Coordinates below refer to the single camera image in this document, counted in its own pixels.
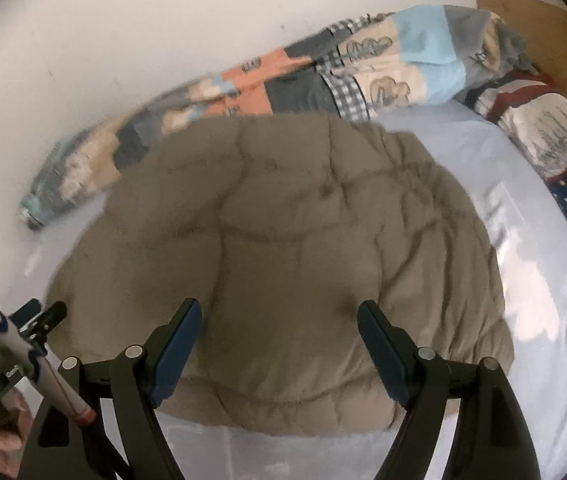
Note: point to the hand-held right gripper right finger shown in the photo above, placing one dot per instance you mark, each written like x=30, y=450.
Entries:
x=383, y=350

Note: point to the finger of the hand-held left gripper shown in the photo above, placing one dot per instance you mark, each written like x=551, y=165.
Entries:
x=45, y=317

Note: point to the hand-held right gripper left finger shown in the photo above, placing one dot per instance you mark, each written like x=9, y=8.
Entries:
x=178, y=350

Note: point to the olive hooded puffer jacket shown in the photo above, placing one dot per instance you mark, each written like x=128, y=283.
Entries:
x=288, y=240

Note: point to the striped and star print pillow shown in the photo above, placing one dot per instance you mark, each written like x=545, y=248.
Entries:
x=558, y=135

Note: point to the patchwork cartoon print blanket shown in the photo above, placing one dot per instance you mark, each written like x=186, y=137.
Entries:
x=413, y=60

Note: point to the wooden headboard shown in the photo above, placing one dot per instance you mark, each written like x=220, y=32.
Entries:
x=553, y=35

